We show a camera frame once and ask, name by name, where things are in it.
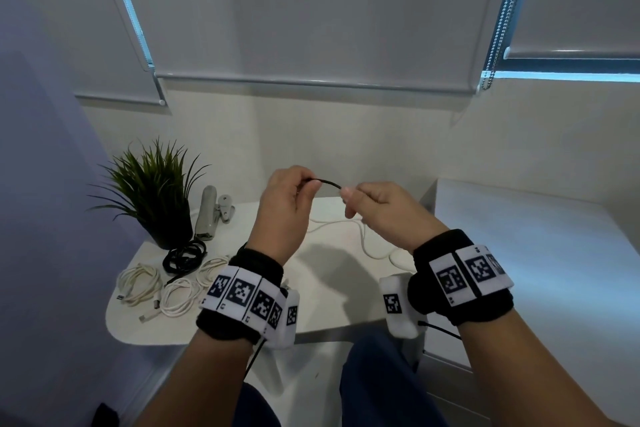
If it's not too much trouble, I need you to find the person's left hand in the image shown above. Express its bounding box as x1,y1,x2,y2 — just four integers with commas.
245,165,323,266

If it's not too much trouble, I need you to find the person's right hand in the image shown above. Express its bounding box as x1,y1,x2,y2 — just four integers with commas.
341,181,450,255

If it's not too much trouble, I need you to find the thick white cable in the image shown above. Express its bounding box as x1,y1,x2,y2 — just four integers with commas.
305,218,416,268

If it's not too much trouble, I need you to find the off-white usb cable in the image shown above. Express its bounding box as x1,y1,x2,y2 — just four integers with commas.
196,256,231,288

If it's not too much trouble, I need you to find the white charging cable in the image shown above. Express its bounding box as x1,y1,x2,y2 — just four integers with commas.
139,275,206,324

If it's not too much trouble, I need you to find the beige charging cable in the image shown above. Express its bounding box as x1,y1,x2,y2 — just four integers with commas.
116,263,165,308

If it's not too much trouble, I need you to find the person's right forearm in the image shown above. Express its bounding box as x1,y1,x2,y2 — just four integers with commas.
457,309,626,427

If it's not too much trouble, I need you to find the person's left forearm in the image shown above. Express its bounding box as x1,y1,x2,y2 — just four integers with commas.
135,329,261,427

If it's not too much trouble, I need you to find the person's right leg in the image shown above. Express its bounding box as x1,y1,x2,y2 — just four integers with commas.
339,331,451,427

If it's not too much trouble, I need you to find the person's leg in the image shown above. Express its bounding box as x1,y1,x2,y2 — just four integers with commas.
339,331,451,427
232,384,281,427

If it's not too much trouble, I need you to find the person's left leg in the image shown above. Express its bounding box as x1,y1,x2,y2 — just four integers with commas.
232,384,281,427

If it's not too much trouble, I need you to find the small white gadget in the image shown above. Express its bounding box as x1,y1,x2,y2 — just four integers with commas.
217,195,236,224

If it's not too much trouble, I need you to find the grey oblong device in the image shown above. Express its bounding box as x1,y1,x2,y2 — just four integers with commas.
195,185,219,242

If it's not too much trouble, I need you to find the black wristband with marker tags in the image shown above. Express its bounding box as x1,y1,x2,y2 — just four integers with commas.
407,229,515,326
196,247,301,345

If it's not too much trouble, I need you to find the green plant in black pot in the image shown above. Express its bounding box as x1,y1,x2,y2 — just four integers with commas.
87,137,211,250

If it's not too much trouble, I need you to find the wide white roller blind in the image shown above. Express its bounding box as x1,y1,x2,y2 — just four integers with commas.
99,0,506,94

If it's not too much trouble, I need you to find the thin black camera cord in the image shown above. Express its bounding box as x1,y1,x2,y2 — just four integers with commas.
243,339,266,378
417,320,462,341

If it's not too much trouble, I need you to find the metal bead chain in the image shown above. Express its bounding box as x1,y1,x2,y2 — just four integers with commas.
481,0,533,92

